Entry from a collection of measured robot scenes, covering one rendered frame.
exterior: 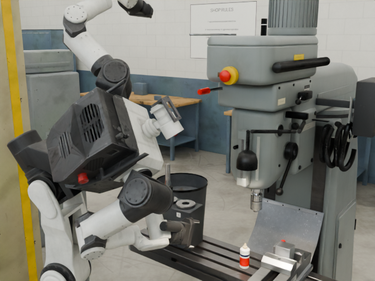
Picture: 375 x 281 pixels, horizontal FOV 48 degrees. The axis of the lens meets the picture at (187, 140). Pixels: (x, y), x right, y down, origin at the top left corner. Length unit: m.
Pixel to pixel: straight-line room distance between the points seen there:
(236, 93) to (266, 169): 0.30
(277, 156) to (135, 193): 0.61
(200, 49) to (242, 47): 5.54
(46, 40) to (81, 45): 7.19
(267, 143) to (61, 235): 0.81
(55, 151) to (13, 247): 1.78
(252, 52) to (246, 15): 5.10
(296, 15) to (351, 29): 4.16
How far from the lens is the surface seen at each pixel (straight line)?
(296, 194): 2.09
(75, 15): 1.59
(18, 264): 3.19
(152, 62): 7.62
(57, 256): 1.66
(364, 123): 1.73
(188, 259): 1.92
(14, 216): 3.04
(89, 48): 1.53
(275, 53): 1.43
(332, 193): 2.05
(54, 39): 8.68
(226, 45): 1.45
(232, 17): 6.62
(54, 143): 1.41
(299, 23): 1.76
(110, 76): 1.42
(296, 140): 1.72
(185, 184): 4.02
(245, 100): 1.53
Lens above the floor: 1.89
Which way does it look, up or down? 14 degrees down
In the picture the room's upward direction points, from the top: straight up
